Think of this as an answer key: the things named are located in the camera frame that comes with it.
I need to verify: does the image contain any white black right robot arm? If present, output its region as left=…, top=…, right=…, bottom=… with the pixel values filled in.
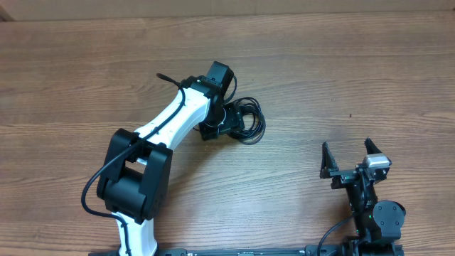
left=316, top=138, right=406, bottom=255

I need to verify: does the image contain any black cable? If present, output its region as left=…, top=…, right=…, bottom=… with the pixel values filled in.
left=227, top=97, right=267, bottom=146

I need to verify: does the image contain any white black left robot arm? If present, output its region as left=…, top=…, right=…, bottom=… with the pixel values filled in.
left=81, top=61, right=244, bottom=255

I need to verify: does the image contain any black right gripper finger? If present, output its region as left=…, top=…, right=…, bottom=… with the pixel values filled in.
left=320, top=142, right=339, bottom=178
left=364, top=137, right=382, bottom=154

